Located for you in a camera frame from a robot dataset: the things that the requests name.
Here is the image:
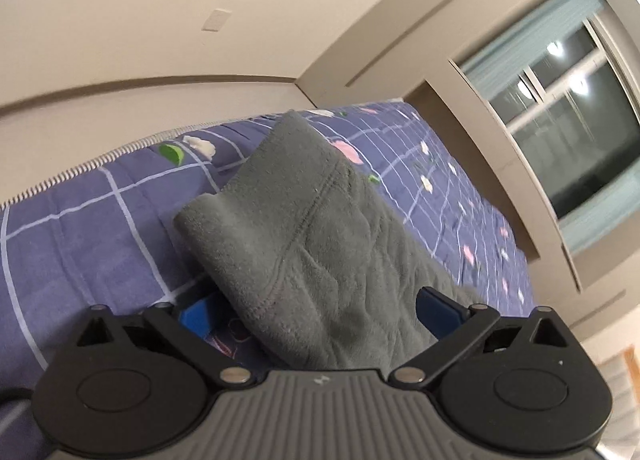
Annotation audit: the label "grey fleece pants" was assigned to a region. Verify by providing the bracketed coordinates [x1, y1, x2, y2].
[175, 113, 480, 372]

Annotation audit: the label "blue plaid floral bedspread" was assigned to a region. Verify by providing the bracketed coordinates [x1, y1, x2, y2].
[1, 102, 534, 459]

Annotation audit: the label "grey padded wooden headboard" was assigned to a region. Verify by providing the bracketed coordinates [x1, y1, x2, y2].
[599, 347, 639, 459]

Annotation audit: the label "right light blue curtain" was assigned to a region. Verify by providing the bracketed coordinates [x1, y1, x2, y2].
[560, 164, 640, 255]

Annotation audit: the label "light blue curtain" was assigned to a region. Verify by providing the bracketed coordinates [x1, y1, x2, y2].
[460, 0, 605, 101]
[560, 164, 640, 255]

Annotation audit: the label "large glass window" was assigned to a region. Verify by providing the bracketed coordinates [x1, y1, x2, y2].
[489, 21, 639, 218]

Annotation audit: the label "left light blue curtain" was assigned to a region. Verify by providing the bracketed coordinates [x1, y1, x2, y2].
[460, 0, 605, 101]

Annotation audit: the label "white wall socket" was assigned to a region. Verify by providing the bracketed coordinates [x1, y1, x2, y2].
[202, 9, 231, 32]

